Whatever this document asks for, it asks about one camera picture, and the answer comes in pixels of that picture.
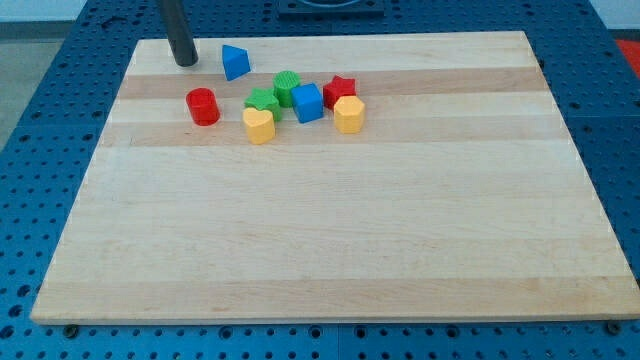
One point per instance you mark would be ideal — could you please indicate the blue triangle block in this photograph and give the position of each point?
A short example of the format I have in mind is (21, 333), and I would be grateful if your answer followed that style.
(235, 62)

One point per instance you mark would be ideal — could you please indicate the yellow hexagon block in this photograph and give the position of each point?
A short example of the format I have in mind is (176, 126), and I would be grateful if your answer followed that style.
(349, 114)

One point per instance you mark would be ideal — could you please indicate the blue cube block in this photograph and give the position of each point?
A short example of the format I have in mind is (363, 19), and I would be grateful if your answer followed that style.
(307, 103)

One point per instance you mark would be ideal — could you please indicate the yellow heart block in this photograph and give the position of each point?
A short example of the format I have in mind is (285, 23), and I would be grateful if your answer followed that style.
(259, 125)

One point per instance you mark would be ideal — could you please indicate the red star block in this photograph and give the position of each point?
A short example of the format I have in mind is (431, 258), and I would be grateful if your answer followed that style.
(337, 88)

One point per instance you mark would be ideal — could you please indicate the green star block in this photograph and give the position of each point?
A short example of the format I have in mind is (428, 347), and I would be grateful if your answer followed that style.
(264, 99)

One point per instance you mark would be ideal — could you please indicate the green cylinder block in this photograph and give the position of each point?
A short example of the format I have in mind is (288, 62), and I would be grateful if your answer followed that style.
(284, 82)

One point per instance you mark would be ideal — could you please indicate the red cylinder block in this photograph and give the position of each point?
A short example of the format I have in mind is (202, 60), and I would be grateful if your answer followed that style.
(203, 106)

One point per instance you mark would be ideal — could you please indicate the wooden board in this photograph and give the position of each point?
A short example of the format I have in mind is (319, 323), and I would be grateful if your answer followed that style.
(462, 199)

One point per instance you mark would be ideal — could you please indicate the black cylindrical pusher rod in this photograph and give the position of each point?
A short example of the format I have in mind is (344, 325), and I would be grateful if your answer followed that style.
(179, 35)

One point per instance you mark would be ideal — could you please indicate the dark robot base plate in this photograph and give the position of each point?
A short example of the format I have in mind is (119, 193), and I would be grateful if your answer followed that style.
(293, 9)

